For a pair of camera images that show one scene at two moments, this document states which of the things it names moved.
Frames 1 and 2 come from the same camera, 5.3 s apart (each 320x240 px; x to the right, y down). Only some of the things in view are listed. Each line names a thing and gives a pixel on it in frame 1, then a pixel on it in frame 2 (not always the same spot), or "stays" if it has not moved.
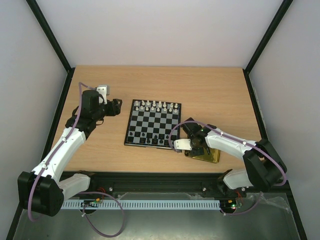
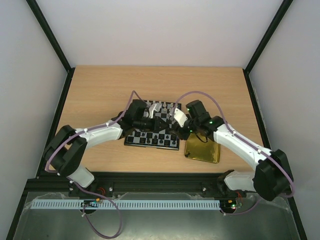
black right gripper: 195,151 -> 180,130
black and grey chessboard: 150,123 stays
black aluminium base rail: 196,182 stays
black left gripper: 115,108 -> 155,127
